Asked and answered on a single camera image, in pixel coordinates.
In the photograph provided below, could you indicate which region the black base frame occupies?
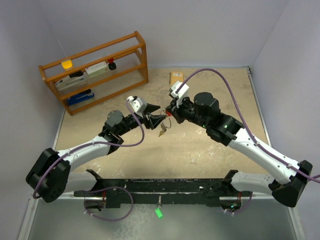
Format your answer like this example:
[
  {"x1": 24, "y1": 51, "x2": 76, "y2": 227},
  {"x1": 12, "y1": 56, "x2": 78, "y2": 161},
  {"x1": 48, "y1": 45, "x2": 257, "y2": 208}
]
[{"x1": 74, "y1": 170, "x2": 251, "y2": 209}]

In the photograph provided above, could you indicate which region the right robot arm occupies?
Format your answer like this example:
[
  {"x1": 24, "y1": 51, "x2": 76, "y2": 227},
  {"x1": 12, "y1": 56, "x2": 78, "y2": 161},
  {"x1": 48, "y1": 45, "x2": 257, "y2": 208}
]
[{"x1": 166, "y1": 92, "x2": 313, "y2": 208}]

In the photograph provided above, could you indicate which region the white black stapler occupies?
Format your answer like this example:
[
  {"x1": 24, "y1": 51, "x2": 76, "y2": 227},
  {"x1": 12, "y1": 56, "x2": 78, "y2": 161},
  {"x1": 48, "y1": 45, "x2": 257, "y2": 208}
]
[{"x1": 55, "y1": 71, "x2": 89, "y2": 91}]

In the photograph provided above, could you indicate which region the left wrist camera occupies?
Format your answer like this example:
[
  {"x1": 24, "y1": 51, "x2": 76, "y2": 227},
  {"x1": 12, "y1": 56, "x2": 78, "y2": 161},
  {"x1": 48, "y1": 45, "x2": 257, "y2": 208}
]
[{"x1": 126, "y1": 96, "x2": 147, "y2": 114}]

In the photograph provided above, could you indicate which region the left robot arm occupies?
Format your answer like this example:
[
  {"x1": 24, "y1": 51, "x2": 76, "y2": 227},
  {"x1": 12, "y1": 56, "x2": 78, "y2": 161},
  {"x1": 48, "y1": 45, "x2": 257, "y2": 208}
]
[{"x1": 25, "y1": 100, "x2": 166, "y2": 203}]

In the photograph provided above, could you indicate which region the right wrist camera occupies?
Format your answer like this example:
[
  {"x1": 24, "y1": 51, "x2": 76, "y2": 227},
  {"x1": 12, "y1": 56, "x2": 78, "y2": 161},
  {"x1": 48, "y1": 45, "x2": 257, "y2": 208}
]
[{"x1": 169, "y1": 81, "x2": 189, "y2": 108}]

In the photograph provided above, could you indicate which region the white box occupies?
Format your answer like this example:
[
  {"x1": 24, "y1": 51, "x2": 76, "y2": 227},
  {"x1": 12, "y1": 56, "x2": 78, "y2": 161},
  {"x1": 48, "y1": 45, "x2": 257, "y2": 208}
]
[{"x1": 85, "y1": 61, "x2": 109, "y2": 78}]

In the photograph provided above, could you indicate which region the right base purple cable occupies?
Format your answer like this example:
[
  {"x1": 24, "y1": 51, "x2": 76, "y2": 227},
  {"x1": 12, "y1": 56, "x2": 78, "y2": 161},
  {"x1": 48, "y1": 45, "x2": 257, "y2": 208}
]
[{"x1": 223, "y1": 191, "x2": 254, "y2": 217}]

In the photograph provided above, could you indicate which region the green key tag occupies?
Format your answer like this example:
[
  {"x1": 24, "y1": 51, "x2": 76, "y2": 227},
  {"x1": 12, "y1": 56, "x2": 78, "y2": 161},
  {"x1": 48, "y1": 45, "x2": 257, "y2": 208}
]
[{"x1": 155, "y1": 195, "x2": 164, "y2": 219}]

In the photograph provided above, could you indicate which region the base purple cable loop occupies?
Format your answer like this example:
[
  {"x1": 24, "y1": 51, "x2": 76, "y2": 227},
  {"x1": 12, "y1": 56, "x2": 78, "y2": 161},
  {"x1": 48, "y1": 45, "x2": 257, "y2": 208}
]
[{"x1": 83, "y1": 186, "x2": 135, "y2": 222}]

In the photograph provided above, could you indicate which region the wooden shelf rack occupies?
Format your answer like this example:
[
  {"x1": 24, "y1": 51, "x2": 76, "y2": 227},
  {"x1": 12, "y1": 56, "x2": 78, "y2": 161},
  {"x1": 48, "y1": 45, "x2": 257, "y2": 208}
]
[{"x1": 38, "y1": 31, "x2": 149, "y2": 116}]

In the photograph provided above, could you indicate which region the blue stapler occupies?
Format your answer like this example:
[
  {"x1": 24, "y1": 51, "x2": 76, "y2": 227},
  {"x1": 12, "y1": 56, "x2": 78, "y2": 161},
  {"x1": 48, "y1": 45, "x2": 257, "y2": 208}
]
[{"x1": 67, "y1": 89, "x2": 95, "y2": 106}]

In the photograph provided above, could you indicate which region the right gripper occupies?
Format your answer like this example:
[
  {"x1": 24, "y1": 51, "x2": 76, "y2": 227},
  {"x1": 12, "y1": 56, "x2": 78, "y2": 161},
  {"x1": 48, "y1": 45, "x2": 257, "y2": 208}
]
[{"x1": 165, "y1": 94, "x2": 210, "y2": 129}]

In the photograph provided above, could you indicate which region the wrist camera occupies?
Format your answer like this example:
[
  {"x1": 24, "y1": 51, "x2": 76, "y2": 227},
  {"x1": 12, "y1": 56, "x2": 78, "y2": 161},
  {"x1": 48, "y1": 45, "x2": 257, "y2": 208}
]
[
  {"x1": 169, "y1": 81, "x2": 189, "y2": 108},
  {"x1": 126, "y1": 96, "x2": 147, "y2": 114}
]

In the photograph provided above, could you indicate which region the yellow cap container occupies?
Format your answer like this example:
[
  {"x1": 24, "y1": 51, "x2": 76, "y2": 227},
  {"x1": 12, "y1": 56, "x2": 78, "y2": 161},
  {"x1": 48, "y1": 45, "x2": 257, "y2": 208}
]
[{"x1": 61, "y1": 59, "x2": 74, "y2": 71}]

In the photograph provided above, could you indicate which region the bunch of metal keys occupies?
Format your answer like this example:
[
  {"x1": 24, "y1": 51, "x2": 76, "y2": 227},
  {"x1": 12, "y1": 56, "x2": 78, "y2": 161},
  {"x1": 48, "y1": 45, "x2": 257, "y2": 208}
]
[{"x1": 158, "y1": 125, "x2": 167, "y2": 137}]

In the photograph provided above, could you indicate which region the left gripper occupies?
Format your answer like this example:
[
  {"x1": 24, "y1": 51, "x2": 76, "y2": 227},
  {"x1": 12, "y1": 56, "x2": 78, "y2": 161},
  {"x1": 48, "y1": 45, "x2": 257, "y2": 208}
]
[{"x1": 117, "y1": 103, "x2": 166, "y2": 137}]

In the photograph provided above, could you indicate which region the brown spiral notebook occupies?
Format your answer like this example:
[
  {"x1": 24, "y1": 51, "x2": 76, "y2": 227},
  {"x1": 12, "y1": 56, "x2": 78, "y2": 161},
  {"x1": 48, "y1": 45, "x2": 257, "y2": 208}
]
[{"x1": 169, "y1": 71, "x2": 184, "y2": 86}]

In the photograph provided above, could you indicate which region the red black bottle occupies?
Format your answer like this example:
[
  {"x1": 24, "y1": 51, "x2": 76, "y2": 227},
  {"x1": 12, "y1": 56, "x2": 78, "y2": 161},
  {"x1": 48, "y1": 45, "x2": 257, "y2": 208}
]
[{"x1": 107, "y1": 58, "x2": 117, "y2": 71}]

